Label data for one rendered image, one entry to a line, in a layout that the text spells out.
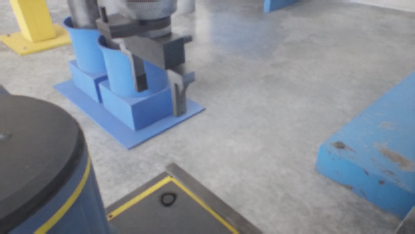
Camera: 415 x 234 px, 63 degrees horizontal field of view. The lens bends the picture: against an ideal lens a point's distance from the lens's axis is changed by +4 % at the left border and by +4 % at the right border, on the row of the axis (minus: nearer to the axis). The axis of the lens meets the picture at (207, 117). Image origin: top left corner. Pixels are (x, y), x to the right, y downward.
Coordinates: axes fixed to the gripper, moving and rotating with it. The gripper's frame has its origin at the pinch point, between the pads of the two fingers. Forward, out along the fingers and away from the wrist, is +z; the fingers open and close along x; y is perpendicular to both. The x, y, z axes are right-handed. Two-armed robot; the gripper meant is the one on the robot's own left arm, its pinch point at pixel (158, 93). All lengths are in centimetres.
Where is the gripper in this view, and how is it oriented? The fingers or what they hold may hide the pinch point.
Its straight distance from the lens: 68.0
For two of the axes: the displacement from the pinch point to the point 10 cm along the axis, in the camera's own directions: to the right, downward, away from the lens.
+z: 0.1, 8.2, 5.7
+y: 7.3, -4.0, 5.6
